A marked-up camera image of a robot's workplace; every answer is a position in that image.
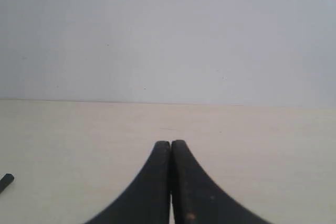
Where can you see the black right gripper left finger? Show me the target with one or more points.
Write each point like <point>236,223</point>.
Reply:
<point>147,198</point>

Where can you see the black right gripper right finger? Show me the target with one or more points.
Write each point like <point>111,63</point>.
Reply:
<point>196,198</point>

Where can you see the black and white marker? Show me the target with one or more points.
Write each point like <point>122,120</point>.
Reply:
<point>5,181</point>

